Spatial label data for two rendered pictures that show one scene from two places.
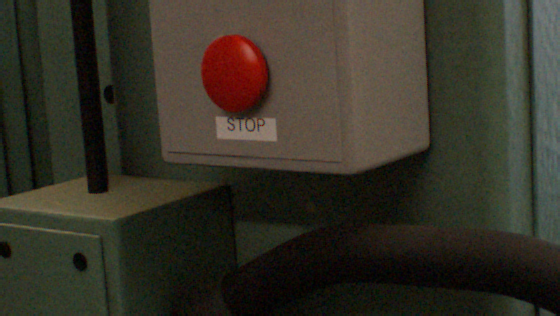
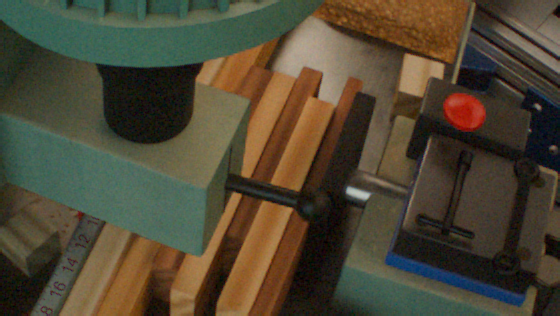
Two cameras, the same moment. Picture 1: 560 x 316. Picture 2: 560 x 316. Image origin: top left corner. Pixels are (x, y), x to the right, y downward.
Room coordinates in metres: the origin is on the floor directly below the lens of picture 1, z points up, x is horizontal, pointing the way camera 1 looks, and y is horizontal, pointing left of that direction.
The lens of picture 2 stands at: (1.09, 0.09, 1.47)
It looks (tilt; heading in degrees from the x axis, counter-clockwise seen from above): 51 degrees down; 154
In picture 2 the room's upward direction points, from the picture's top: 10 degrees clockwise
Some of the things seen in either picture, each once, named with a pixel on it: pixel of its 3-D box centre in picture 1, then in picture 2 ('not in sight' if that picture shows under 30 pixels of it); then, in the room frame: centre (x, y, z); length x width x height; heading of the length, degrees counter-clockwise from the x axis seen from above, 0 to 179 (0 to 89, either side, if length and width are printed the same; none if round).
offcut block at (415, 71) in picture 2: not in sight; (417, 92); (0.65, 0.41, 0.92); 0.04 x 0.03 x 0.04; 149
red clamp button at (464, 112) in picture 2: not in sight; (464, 112); (0.75, 0.38, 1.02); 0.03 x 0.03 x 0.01
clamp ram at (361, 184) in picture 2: not in sight; (379, 195); (0.76, 0.33, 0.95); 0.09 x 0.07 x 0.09; 143
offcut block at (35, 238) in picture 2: not in sight; (29, 241); (0.65, 0.08, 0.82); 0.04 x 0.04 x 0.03; 33
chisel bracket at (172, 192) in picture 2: not in sight; (119, 147); (0.74, 0.15, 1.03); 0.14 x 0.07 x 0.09; 53
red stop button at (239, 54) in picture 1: (233, 73); not in sight; (0.42, 0.02, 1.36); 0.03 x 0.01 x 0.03; 53
